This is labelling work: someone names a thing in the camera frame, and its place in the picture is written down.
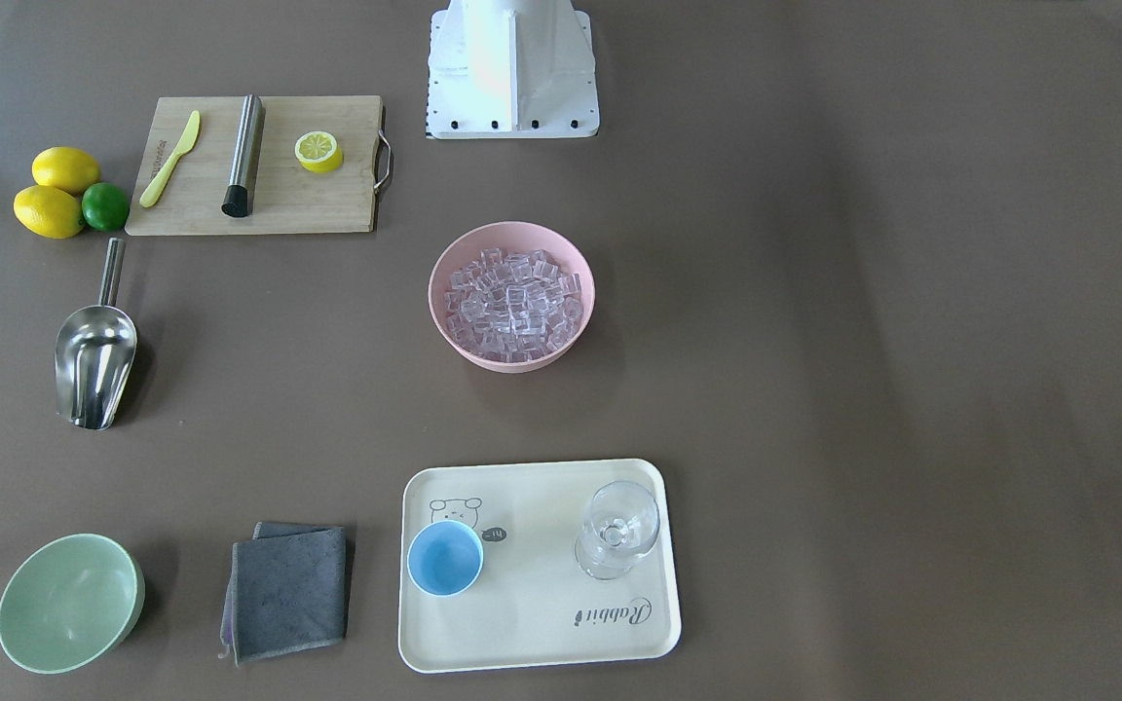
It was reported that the yellow plastic knife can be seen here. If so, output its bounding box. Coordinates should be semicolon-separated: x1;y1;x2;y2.
138;110;202;207

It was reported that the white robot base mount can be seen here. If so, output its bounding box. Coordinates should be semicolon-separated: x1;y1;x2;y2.
425;1;601;139

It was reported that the green lime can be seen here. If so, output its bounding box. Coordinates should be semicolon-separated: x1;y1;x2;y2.
81;182;131;232

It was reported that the blue cup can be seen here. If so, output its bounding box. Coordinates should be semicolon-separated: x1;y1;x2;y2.
406;520;484;596

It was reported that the lower yellow lemon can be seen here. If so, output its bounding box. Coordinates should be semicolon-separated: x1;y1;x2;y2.
13;185;86;240

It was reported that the upper yellow lemon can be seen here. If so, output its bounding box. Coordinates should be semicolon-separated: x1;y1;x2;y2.
31;146;101;197

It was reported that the steel muddler black tip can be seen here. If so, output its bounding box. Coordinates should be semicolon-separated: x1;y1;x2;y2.
221;94;266;218

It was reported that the green bowl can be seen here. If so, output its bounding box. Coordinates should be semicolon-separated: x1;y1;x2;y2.
0;534;144;675

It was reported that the yellow lemon half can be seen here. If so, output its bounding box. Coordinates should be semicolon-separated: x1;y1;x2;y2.
294;131;344;173

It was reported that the clear ice cubes pile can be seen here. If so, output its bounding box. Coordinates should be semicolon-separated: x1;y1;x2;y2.
439;247;587;365

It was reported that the wooden cutting board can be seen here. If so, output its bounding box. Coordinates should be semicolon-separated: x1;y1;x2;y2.
126;94;390;237

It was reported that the clear wine glass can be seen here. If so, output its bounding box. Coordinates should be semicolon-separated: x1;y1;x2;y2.
574;480;660;580

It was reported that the grey folded cloth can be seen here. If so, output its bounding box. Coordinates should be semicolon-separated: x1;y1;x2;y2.
221;522;349;666

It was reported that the stainless steel ice scoop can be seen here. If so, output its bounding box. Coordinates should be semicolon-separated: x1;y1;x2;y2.
55;237;138;430

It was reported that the pink bowl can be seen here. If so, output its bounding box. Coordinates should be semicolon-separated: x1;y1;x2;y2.
429;221;595;373

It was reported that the cream serving tray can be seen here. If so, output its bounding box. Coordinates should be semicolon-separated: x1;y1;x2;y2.
399;458;683;674

